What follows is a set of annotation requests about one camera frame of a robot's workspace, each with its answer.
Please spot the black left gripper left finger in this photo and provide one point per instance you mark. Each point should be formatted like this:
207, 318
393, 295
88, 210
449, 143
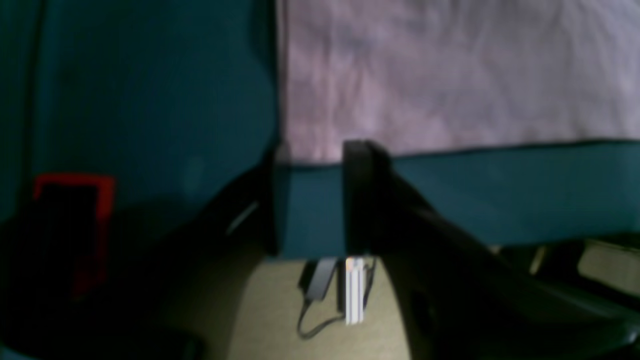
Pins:
204, 265

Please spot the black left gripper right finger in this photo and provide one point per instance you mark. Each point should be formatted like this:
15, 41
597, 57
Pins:
458, 299

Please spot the pink T-shirt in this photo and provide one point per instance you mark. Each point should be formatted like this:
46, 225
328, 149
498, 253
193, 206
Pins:
434, 76

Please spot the black power adapter on floor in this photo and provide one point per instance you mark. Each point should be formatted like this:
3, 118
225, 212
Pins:
315, 281

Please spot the teal table cloth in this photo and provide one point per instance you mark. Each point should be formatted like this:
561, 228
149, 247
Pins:
176, 98

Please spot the orange black clamp top right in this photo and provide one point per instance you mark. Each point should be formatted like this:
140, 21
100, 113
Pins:
82, 206

